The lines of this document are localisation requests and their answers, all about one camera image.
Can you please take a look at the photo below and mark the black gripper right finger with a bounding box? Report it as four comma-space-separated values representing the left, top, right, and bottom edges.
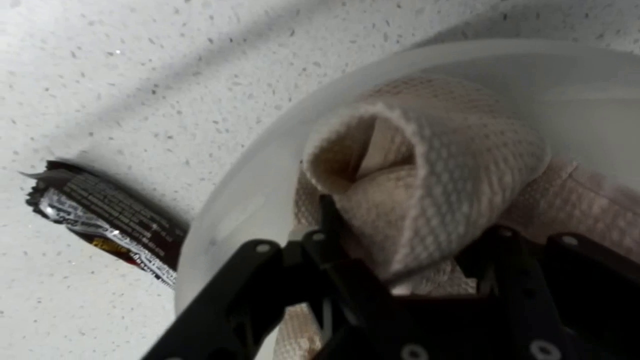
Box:
458, 225, 640, 360

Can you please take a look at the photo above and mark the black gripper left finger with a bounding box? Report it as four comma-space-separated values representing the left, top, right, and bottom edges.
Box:
141, 195, 405, 360

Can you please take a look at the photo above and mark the beige waffle towel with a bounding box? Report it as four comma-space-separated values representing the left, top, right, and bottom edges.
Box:
271, 72, 640, 360

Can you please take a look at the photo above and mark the white bowl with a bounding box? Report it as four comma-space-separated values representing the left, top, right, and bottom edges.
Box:
174, 36, 640, 316

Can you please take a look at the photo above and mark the dark candy bar wrapper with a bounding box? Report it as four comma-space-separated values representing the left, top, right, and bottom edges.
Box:
21, 158, 192, 290

